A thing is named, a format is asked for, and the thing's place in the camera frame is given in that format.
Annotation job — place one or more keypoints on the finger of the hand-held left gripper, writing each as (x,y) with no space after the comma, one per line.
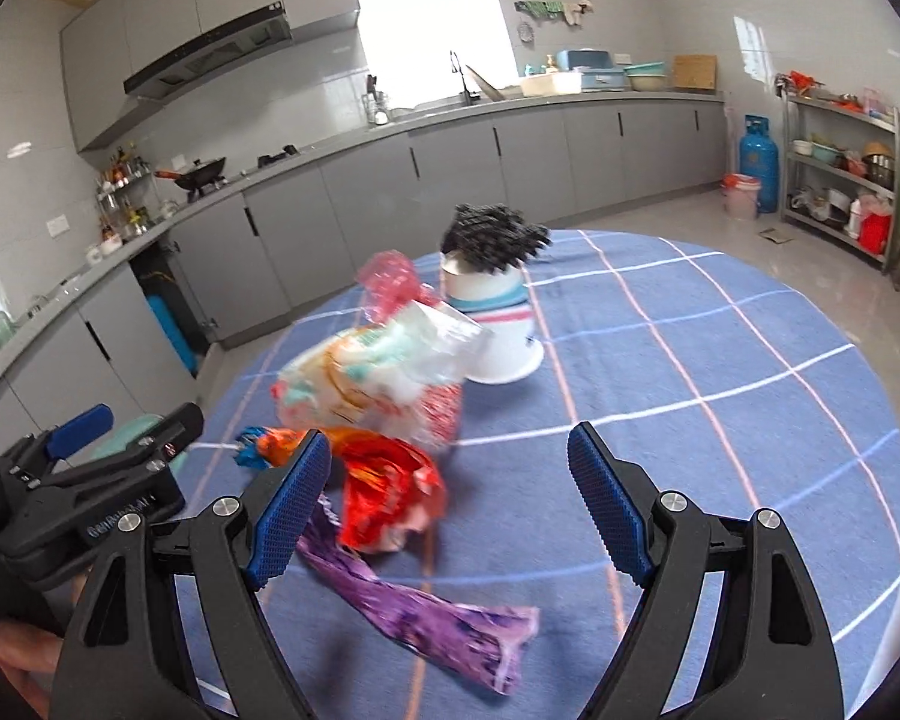
(82,424)
(161,439)

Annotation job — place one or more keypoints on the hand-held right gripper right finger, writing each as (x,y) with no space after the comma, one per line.
(607,502)

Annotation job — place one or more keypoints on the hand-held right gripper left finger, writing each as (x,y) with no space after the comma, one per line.
(285,514)

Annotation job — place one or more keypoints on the blue candy wrapper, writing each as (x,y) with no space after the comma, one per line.
(253,450)

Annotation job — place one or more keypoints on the red foil wrapper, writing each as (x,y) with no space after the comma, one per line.
(382,487)

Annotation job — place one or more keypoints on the printed white plastic bag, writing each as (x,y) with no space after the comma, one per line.
(360,375)

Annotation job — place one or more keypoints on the purple foil wrapper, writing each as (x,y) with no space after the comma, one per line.
(420,611)

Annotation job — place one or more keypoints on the clear red-print plastic bag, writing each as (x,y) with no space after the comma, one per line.
(442,409)

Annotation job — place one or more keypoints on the black foam net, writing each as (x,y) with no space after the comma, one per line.
(491,236)

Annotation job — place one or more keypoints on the person's left hand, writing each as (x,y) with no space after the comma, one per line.
(19,656)

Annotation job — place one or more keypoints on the blue gas cylinder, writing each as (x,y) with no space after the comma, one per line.
(169,330)
(757,165)

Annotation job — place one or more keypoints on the blue plaid tablecloth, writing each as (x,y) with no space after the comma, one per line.
(720,427)

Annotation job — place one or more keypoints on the metal spice rack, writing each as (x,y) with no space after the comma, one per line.
(124,187)

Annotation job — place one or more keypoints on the pink foam net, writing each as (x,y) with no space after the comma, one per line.
(390,277)

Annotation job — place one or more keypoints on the black wok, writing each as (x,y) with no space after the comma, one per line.
(199,174)

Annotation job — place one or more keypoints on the black gas stove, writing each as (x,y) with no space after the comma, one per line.
(274,159)

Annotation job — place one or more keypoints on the cardboard scrap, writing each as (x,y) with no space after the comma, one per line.
(776,235)

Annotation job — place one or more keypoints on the pink bucket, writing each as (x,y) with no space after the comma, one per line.
(742,199)

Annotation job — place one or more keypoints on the grey lower cabinets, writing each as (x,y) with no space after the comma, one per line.
(450,180)

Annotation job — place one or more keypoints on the red bag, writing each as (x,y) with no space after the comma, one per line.
(876,232)

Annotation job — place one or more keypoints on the black range hood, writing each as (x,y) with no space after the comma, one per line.
(210,52)

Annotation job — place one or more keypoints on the utensil holder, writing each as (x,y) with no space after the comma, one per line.
(379,109)

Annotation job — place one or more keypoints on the metal shelf rack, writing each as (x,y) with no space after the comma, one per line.
(832,165)

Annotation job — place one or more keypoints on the grey kitchen countertop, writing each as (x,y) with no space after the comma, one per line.
(607,95)

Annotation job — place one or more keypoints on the white plastic tub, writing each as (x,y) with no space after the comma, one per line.
(551,84)

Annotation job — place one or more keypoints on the stacked teal bowls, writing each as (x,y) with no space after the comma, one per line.
(645,75)

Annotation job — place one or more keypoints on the leaning metal tray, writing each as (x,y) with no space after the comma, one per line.
(487,86)

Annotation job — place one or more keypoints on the blue dish rack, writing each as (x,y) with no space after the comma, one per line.
(589,67)

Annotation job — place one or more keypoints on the wooden cutting board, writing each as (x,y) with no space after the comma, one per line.
(695,71)

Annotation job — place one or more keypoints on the kitchen faucet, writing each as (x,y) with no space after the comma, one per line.
(465,82)

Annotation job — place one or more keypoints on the bright window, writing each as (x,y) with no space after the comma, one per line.
(427,22)

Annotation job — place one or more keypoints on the hanging cloths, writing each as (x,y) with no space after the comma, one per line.
(547,9)

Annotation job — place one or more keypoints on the white wall outlet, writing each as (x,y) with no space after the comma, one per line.
(58,225)

